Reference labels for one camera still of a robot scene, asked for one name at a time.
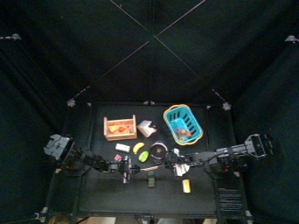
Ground white toy carton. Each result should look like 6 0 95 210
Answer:
115 143 132 154

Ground yellow toy slice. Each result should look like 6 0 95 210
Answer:
182 178 192 194

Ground speckled block with green circle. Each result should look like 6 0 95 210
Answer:
147 171 156 188

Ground black bowl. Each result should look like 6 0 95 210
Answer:
150 141 170 162

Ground yellow toy banana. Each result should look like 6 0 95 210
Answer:
132 141 146 155

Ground teal basket with orange rim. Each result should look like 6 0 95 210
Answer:
163 103 204 146

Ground green toy fruit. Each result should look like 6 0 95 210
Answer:
138 150 151 164

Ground wooden toy crate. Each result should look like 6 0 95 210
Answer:
103 114 139 142

